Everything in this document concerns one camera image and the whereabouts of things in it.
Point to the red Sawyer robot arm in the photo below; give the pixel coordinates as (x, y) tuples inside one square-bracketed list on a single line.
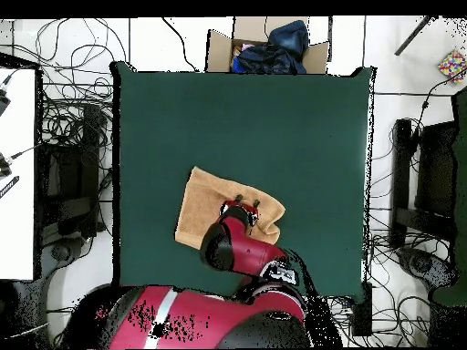
[(248, 251)]

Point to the colourful dotted item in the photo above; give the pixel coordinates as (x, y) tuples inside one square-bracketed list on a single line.
[(452, 65)]

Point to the grey metal bar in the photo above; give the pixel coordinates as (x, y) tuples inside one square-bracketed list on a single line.
[(414, 35)]

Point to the black equipment stand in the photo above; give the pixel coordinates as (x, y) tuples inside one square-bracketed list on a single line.
[(69, 175), (434, 171)]

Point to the green covered furniture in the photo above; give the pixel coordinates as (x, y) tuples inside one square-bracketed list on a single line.
[(460, 218)]

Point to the white side table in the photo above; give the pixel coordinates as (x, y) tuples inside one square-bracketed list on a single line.
[(16, 182)]

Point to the cardboard box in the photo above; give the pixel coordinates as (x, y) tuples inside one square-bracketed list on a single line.
[(219, 51)]

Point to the dark blue clothing pile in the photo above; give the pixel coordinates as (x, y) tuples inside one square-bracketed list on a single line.
[(277, 54)]

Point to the dark green table cloth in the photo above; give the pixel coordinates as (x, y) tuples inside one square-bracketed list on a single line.
[(255, 127)]

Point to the orange terry towel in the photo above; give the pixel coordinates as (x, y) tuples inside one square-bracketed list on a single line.
[(200, 207)]

